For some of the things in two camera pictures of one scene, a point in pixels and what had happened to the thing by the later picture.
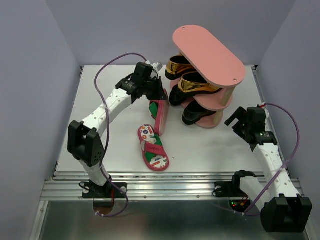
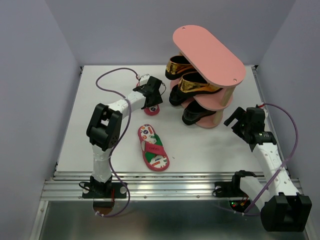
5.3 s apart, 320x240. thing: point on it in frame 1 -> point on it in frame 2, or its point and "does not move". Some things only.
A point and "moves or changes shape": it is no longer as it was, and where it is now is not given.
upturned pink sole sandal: x=159 y=111 moves or changes shape
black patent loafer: x=193 y=112 does not move
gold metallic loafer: x=178 y=66 does not move
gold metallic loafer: x=191 y=82 does not move
